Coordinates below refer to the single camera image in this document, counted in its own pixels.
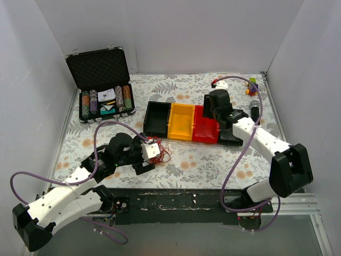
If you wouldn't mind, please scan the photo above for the red wire bundle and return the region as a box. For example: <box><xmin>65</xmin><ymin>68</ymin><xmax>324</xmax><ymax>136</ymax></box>
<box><xmin>148</xmin><ymin>137</ymin><xmax>172</xmax><ymax>166</ymax></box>

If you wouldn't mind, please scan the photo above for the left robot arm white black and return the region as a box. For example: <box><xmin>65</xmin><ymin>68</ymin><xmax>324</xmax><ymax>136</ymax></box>
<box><xmin>12</xmin><ymin>133</ymin><xmax>160</xmax><ymax>252</ymax></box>

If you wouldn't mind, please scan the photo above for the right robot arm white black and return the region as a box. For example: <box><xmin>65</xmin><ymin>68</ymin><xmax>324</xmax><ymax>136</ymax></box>
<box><xmin>204</xmin><ymin>89</ymin><xmax>313</xmax><ymax>212</ymax></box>

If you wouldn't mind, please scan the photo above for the red bin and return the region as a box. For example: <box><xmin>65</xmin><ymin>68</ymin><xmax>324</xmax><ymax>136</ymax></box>
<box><xmin>192</xmin><ymin>105</ymin><xmax>220</xmax><ymax>144</ymax></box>

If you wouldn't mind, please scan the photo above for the yellow bin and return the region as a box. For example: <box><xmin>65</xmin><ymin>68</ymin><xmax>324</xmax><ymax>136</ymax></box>
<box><xmin>167</xmin><ymin>103</ymin><xmax>195</xmax><ymax>141</ymax></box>

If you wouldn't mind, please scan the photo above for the right black bin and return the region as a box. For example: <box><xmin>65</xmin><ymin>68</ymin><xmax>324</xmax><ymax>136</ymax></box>
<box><xmin>217</xmin><ymin>127</ymin><xmax>243</xmax><ymax>146</ymax></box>

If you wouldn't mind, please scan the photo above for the black bin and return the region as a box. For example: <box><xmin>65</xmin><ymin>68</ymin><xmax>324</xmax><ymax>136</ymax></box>
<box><xmin>143</xmin><ymin>101</ymin><xmax>172</xmax><ymax>138</ymax></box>
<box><xmin>217</xmin><ymin>127</ymin><xmax>243</xmax><ymax>146</ymax></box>

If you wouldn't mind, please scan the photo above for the black microphone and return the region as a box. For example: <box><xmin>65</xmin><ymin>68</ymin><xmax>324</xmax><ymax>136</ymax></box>
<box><xmin>249</xmin><ymin>100</ymin><xmax>260</xmax><ymax>124</ymax></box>

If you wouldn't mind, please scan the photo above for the colourful toy block train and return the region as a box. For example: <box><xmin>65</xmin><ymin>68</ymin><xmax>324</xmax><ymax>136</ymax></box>
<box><xmin>245</xmin><ymin>77</ymin><xmax>258</xmax><ymax>97</ymax></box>

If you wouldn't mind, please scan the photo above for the floral table mat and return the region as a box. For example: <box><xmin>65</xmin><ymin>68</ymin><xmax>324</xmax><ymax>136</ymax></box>
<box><xmin>51</xmin><ymin>74</ymin><xmax>270</xmax><ymax>189</ymax></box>

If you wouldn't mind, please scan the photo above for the teal card box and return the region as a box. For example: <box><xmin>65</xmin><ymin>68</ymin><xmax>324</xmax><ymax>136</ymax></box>
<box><xmin>100</xmin><ymin>105</ymin><xmax>116</xmax><ymax>115</ymax></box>

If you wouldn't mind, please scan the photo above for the left black bin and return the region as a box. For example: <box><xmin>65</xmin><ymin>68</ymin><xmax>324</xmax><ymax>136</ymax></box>
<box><xmin>143</xmin><ymin>101</ymin><xmax>172</xmax><ymax>138</ymax></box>

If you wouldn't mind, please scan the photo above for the playing card deck white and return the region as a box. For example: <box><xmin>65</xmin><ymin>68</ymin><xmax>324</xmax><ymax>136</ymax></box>
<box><xmin>98</xmin><ymin>89</ymin><xmax>116</xmax><ymax>102</ymax></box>

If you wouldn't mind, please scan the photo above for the black poker chip case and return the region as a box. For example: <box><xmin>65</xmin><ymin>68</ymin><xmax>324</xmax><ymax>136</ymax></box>
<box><xmin>65</xmin><ymin>46</ymin><xmax>135</xmax><ymax>123</ymax></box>

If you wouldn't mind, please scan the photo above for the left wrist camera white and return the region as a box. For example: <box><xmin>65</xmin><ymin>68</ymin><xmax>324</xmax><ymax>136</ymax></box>
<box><xmin>141</xmin><ymin>143</ymin><xmax>160</xmax><ymax>161</ymax></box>

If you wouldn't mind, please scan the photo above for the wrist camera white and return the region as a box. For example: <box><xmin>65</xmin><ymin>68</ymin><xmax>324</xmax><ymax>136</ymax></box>
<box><xmin>141</xmin><ymin>143</ymin><xmax>160</xmax><ymax>161</ymax></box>
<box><xmin>211</xmin><ymin>80</ymin><xmax>229</xmax><ymax>91</ymax></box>

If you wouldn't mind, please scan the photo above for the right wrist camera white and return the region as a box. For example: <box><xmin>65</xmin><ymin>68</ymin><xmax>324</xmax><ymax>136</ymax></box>
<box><xmin>211</xmin><ymin>80</ymin><xmax>229</xmax><ymax>91</ymax></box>

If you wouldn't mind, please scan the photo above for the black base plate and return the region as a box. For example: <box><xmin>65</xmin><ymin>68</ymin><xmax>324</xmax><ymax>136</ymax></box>
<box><xmin>92</xmin><ymin>188</ymin><xmax>240</xmax><ymax>226</ymax></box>

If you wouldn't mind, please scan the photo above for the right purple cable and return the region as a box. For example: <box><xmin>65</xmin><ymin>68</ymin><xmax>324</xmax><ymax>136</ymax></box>
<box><xmin>212</xmin><ymin>75</ymin><xmax>281</xmax><ymax>231</ymax></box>

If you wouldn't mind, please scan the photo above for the purple cable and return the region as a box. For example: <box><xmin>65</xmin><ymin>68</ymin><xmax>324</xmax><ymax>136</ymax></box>
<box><xmin>10</xmin><ymin>120</ymin><xmax>152</xmax><ymax>245</ymax></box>
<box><xmin>212</xmin><ymin>75</ymin><xmax>281</xmax><ymax>231</ymax></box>

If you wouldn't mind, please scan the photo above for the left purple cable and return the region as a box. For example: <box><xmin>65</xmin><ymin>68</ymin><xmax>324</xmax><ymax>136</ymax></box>
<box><xmin>10</xmin><ymin>120</ymin><xmax>152</xmax><ymax>245</ymax></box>

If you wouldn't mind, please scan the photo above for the aluminium rail frame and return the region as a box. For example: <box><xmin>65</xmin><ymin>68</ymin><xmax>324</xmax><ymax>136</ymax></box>
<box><xmin>36</xmin><ymin>193</ymin><xmax>332</xmax><ymax>255</ymax></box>

